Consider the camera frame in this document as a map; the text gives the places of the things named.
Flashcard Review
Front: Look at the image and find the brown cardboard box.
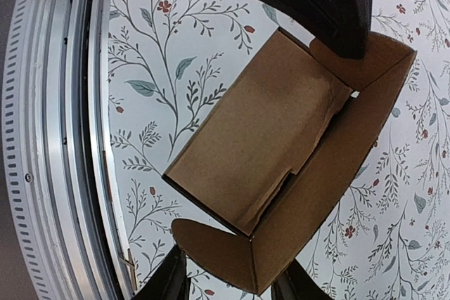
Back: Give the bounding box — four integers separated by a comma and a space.
163, 30, 416, 294

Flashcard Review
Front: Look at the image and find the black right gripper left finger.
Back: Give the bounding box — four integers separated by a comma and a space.
131, 245, 191, 300

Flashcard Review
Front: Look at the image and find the aluminium front rail base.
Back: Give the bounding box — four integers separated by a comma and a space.
1, 0, 135, 299

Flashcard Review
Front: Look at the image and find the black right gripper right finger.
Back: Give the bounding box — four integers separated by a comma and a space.
271, 260, 333, 300

